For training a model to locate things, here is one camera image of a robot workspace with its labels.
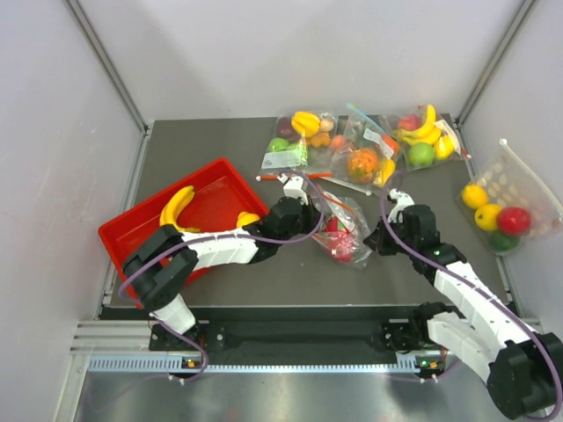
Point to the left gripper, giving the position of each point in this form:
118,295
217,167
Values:
313,216

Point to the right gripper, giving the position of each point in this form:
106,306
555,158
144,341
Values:
376,241

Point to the zip bag with bananas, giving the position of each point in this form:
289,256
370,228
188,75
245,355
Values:
350,214

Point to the red fake dragon fruit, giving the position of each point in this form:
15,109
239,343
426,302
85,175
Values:
340,241

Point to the yellow fake lemon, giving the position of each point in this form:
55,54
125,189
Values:
246,218

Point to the yellow fake banana bunch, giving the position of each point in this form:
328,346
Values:
175,206

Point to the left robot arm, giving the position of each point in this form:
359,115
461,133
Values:
159,268

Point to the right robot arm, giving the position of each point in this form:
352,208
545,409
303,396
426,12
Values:
521,368

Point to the zip bag with green fruit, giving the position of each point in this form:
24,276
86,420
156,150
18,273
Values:
301,141

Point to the zip bag with orange fruit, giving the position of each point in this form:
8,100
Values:
366,156

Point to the zip bag with banana apple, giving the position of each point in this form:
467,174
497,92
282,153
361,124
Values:
426,138

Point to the zip bag with lemons tomato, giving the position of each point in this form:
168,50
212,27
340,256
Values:
508,204

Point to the red plastic tray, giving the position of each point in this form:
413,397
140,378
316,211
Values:
221,194

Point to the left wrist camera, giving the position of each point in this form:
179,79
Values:
294,186

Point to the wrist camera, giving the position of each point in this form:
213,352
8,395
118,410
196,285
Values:
400,200
294,186

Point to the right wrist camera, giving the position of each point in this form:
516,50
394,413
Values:
400,200

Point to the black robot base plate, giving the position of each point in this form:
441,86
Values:
383,329

